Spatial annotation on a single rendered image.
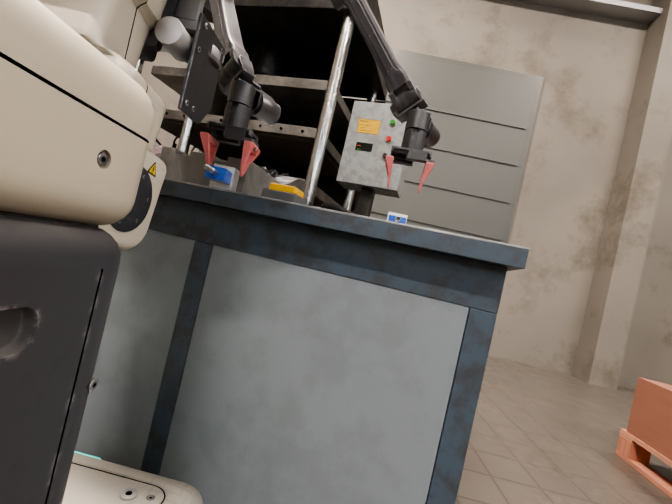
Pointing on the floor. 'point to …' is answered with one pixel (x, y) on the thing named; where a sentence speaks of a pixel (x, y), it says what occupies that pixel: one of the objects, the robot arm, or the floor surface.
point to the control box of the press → (371, 154)
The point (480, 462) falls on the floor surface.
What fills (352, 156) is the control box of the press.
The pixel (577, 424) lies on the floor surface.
